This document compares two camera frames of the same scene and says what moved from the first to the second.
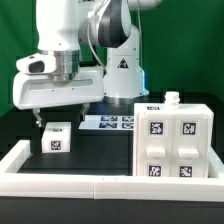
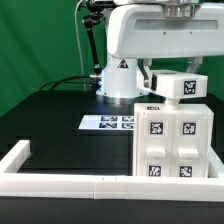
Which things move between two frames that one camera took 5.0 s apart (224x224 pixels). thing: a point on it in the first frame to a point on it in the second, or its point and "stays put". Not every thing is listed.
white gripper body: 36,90 to 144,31
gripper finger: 84,110 to 149,80
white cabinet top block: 56,138 to 172,84
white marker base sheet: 108,122 stays put
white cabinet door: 154,145 stays put
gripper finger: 36,112 to 194,63
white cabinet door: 190,146 stays put
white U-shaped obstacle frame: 107,186 stays put
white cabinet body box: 172,140 stays put
